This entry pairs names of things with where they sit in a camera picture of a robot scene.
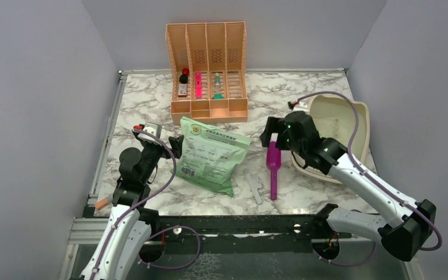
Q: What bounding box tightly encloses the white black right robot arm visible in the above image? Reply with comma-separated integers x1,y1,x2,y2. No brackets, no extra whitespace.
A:
260,111,437,262

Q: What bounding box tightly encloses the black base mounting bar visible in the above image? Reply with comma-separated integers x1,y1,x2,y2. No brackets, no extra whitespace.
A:
141,212,351,254

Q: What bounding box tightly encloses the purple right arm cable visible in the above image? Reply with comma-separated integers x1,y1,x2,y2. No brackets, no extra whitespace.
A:
288,90,443,267

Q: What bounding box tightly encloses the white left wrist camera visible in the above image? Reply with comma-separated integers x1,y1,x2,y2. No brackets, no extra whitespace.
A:
132,122,162,145

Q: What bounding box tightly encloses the beige litter box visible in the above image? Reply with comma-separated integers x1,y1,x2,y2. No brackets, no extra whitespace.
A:
304,94,370,165

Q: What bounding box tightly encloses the green litter bag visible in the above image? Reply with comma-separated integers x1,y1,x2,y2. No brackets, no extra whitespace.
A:
176,117,251,197

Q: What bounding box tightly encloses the red and black stamp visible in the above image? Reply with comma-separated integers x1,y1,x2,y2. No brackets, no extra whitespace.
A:
179,68,190,84

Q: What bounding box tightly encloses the red white small box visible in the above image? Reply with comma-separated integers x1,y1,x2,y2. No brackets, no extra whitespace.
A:
177,83,188,97

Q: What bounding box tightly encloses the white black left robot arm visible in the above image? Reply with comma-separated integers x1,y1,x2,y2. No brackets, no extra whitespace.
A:
77,133,184,279

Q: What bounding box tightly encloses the orange plastic file organizer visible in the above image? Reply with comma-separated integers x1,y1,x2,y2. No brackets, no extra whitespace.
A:
166,22,249,125

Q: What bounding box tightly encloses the purple litter scoop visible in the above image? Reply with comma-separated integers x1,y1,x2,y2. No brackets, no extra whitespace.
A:
266,141,282,200

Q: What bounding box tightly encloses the green white glue stick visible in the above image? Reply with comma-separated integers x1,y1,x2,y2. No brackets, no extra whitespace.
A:
214,72,221,88

